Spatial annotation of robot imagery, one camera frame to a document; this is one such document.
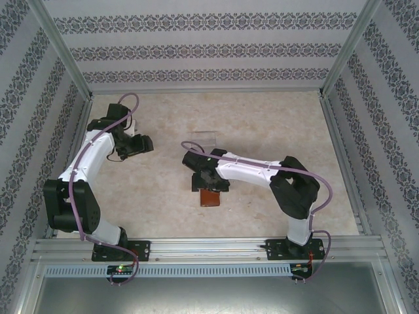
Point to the brown leather card holder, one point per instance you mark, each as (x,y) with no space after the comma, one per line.
(210,199)

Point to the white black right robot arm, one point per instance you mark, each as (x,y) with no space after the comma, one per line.
(248,170)

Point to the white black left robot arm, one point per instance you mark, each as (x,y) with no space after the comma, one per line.
(88,153)

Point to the clear acrylic card box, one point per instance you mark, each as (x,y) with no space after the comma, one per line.
(204,137)

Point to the controller board with green light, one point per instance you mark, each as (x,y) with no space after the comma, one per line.
(121,269)

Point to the grey steel sheet shelf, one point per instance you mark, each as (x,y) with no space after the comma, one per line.
(209,294)

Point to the small green controller board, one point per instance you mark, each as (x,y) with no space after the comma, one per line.
(301,268)

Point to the aluminium side rail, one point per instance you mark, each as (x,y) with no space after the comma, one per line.
(83,112)
(334,131)

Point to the aluminium back rail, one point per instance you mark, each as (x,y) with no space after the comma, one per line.
(206,90)

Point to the aluminium mounting rail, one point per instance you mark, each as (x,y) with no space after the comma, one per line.
(209,248)

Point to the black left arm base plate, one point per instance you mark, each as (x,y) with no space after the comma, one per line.
(142,248)

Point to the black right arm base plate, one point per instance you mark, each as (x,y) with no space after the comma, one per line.
(275,249)

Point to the aluminium frame post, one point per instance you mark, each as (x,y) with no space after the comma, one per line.
(68,52)
(346,52)

